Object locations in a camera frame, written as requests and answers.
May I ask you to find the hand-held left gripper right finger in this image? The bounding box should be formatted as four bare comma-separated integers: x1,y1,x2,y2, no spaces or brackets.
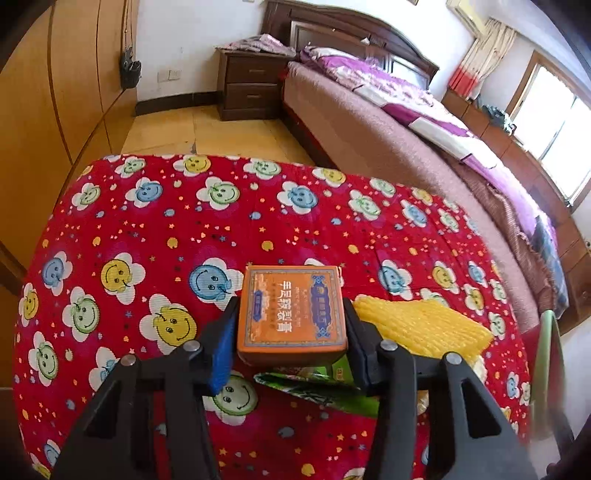
342,300,539,480

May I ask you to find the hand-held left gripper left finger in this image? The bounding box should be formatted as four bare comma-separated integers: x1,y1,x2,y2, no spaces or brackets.
51,300,241,480

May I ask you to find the orange cardboard box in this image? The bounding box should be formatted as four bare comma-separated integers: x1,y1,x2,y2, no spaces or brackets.
236,264,352,367

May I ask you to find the green foil packet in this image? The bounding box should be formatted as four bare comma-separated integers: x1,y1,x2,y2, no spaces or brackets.
253,360,384,418

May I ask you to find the large yellow foam net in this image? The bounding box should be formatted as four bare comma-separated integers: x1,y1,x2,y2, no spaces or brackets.
353,295,495,416

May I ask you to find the red smiley flower cloth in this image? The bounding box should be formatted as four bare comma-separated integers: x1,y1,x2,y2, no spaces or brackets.
11,154,532,480

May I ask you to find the blue plaid cloth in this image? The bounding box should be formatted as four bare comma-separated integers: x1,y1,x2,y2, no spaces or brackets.
531,215,568,319

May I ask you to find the bed with brown cover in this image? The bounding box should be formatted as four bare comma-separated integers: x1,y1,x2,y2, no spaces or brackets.
281,60,571,319

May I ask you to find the low wooden cabinet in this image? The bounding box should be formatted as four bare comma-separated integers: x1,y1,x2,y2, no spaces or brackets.
441,90,591,319

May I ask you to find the dark wooden nightstand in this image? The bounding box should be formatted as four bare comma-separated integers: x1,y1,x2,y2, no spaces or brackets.
215,46,296,121

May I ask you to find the purple patchwork quilt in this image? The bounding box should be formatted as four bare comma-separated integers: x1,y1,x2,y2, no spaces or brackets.
300,46,555,232

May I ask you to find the dark clothes pile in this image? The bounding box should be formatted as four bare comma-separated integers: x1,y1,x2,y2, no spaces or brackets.
482,104,515,134

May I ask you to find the black hanging bag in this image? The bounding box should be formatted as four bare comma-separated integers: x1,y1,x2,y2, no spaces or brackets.
119,0,141,88

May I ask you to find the pink clothes pile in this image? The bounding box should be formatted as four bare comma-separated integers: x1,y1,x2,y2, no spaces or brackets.
228,34,296,58

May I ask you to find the wooden wardrobe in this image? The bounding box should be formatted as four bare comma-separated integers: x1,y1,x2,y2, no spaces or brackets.
0,0,139,287

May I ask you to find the purple pillow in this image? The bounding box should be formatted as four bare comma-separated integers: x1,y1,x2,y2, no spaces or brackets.
300,45,370,70

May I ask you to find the floral red-hem curtain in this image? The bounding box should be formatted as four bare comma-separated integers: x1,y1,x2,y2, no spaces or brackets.
448,18,518,100

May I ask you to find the dark wooden headboard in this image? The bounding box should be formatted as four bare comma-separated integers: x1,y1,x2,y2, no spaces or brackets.
261,0,439,88

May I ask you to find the wooden frame window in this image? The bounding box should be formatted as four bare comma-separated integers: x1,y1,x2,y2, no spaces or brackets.
508,53,591,208

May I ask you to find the wall air conditioner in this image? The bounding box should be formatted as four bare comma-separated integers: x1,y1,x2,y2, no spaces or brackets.
445,0,488,33

